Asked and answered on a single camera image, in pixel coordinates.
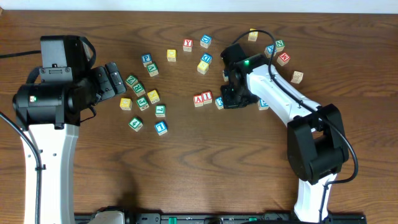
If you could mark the blue C block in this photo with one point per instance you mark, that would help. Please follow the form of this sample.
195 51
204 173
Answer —
205 41

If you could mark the blue p block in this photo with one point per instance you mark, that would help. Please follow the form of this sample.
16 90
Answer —
225 76
146 59

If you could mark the green R block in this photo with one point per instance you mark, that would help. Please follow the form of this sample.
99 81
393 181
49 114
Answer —
138 89

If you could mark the blue 2 block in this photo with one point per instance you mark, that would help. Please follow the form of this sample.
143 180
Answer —
219 103

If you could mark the green L block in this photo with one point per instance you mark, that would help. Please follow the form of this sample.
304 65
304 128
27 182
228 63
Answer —
160 111

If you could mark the yellow block top right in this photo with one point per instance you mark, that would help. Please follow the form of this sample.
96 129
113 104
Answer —
253 35

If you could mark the green Z block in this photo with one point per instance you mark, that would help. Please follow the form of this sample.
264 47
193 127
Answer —
131 80

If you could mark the green 4 block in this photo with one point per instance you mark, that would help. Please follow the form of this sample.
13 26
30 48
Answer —
135 124

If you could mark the blue D block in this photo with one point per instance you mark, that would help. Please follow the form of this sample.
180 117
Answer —
207 58

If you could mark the blue X block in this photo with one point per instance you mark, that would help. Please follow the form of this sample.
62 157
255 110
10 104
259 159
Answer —
270 51

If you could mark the blue 5 block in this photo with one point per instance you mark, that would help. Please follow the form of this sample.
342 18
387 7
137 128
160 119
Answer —
262 105

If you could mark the blue P block left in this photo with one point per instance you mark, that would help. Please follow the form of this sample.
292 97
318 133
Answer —
146 59

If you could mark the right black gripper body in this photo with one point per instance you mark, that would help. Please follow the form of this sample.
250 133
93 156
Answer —
234 98

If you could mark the plain picture block right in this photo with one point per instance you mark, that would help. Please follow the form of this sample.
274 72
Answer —
296 77

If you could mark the yellow block upper left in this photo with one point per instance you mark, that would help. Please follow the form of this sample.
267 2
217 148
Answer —
171 55

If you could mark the green J block left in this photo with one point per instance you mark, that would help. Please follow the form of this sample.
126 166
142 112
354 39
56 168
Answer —
142 103

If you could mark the yellow block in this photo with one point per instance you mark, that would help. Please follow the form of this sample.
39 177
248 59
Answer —
171 55
126 104
153 96
202 67
253 35

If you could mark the yellow block middle left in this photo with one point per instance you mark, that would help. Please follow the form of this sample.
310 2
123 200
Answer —
153 96

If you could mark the blue L block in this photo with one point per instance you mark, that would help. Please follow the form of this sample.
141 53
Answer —
161 128

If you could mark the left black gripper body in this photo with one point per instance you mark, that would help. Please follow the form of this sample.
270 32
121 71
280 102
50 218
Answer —
101 87

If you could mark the green V block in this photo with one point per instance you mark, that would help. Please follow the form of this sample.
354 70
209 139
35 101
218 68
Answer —
152 69

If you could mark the red M block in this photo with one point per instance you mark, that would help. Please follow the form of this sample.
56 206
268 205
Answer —
283 59

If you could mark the red A block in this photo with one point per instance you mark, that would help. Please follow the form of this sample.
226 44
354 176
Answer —
198 100

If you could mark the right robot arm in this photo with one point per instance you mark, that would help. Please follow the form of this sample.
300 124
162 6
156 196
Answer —
315 150

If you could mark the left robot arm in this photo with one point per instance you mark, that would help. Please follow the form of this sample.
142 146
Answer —
48 108

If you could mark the blue P block centre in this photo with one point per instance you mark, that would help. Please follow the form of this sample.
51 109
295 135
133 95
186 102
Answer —
225 76

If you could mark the yellow block far left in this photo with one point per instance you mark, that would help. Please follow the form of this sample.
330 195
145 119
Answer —
126 104

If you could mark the red Y block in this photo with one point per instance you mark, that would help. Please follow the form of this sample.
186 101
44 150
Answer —
187 45

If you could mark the red I block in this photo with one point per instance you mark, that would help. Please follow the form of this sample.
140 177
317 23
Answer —
207 97

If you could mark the green N block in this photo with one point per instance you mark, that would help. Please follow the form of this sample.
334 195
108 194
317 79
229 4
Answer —
279 45

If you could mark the yellow block centre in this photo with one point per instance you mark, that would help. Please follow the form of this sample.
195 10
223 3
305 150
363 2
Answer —
202 67

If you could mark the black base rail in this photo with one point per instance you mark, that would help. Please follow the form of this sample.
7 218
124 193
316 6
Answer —
272 217

